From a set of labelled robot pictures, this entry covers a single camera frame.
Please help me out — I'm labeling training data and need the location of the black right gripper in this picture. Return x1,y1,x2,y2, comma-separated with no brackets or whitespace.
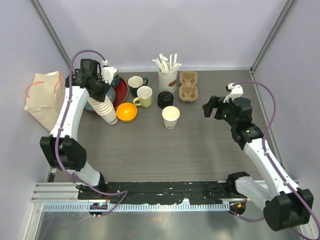
203,95,238,128

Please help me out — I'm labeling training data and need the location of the stack of white paper cups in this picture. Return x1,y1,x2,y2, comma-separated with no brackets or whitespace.
88,96,118,125

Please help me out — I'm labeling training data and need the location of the white paper cup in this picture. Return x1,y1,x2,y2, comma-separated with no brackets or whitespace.
161,106,180,129

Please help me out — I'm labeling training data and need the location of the stack of black lids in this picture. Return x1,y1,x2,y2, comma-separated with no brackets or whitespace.
157,91,174,109

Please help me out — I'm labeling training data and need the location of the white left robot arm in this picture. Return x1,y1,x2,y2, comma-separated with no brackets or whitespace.
39,59,118,200

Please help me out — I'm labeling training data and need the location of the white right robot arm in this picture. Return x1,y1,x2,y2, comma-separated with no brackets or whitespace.
202,96,314,232

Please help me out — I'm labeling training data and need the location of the cardboard cup carrier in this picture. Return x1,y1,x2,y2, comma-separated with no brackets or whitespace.
179,71,199,102

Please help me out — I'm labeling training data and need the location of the blue-grey plate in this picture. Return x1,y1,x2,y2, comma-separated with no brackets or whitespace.
84,86,116,113

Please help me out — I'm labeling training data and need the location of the red round tray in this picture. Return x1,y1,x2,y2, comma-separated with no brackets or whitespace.
112,75,129,109

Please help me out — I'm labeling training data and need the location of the dark green mug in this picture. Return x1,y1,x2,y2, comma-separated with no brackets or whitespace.
127,76,149,98

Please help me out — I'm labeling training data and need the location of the white straw holder cup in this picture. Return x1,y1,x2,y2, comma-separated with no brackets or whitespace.
158,68,178,93

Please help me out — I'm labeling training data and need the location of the brown paper bag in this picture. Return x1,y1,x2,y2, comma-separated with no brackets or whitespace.
24,71,66,131

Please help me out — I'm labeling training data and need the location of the orange bowl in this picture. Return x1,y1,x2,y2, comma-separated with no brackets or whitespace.
116,102,138,122

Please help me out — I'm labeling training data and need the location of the pale green mug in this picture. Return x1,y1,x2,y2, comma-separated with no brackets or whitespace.
132,86,153,108

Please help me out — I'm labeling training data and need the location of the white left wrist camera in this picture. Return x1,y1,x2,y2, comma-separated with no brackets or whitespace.
101,60,118,85

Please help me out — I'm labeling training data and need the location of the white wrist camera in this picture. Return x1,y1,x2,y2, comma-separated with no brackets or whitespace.
101,60,118,85
223,83,244,103

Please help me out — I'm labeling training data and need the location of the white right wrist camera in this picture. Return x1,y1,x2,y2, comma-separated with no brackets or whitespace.
223,83,244,103

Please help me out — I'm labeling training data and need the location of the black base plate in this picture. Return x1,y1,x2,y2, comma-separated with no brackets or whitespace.
77,180,257,206

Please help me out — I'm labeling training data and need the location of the slotted cable duct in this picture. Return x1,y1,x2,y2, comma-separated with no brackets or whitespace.
42,201,230,213

